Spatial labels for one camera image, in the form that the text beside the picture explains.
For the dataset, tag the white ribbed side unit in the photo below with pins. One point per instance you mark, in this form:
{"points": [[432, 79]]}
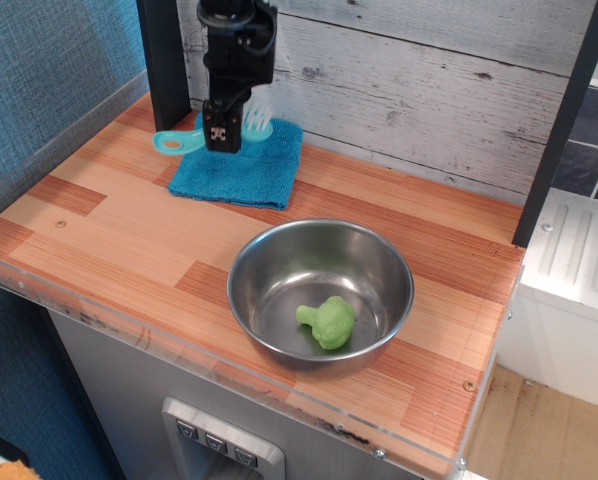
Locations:
{"points": [[551, 333]]}

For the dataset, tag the green toy broccoli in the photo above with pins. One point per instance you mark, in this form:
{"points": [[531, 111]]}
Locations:
{"points": [[331, 323]]}

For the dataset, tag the blue folded towel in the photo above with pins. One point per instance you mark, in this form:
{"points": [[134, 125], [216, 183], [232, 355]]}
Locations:
{"points": [[261, 174]]}

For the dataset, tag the silver button control panel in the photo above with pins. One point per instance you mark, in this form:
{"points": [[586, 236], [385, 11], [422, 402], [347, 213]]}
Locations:
{"points": [[206, 447]]}

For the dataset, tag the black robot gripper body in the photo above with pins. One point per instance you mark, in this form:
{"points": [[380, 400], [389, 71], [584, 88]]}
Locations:
{"points": [[241, 46]]}

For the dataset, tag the orange object at corner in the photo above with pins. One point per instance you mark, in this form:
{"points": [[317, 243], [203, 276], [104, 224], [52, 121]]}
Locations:
{"points": [[17, 471]]}

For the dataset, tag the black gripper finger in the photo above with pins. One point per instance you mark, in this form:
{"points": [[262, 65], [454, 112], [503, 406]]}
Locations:
{"points": [[222, 128]]}

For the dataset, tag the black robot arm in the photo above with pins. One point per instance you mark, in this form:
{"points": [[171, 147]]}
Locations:
{"points": [[241, 42]]}

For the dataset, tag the teal brush with white bristles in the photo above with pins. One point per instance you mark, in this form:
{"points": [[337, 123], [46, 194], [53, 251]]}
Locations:
{"points": [[256, 126]]}

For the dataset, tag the stainless steel bowl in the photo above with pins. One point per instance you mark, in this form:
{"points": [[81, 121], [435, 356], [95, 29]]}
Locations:
{"points": [[303, 263]]}

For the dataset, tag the dark left shelf post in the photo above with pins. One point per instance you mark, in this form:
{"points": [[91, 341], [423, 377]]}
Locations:
{"points": [[164, 57]]}

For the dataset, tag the clear acrylic table edge guard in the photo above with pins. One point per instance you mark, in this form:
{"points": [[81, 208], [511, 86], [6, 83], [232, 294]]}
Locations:
{"points": [[416, 401]]}

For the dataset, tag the dark right shelf post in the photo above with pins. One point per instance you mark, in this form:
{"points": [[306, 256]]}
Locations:
{"points": [[572, 101]]}

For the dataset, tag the dark shelf post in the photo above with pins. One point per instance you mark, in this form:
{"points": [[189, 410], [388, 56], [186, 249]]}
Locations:
{"points": [[572, 101], [164, 57]]}

